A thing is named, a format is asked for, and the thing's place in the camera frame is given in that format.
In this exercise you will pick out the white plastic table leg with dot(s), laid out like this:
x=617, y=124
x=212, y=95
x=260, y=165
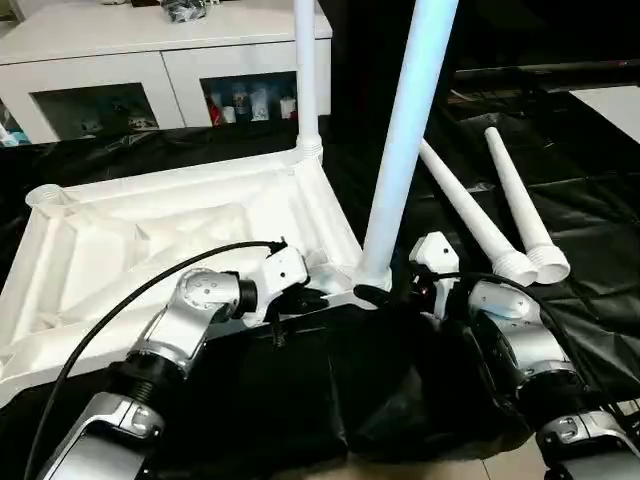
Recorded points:
x=520, y=200
x=470, y=210
x=306, y=80
x=405, y=140

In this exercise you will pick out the white plastic table top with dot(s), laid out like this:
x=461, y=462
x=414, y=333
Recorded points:
x=120, y=230

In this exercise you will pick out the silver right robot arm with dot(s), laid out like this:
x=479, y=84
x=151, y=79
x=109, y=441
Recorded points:
x=520, y=340

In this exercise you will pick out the black plastic mat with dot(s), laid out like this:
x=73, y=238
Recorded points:
x=380, y=390

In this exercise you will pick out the white board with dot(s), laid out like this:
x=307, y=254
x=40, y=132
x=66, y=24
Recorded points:
x=620, y=110

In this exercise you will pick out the white cabinet with glass doors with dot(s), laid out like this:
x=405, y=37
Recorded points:
x=120, y=45

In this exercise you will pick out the shiny crumpled foil item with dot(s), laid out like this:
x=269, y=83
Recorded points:
x=183, y=8

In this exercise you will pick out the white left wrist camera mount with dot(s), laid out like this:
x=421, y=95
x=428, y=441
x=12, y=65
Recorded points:
x=282, y=270

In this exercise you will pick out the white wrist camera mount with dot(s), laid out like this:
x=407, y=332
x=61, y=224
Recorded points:
x=435, y=255
x=282, y=270

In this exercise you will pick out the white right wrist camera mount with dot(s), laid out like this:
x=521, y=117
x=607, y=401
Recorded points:
x=435, y=255

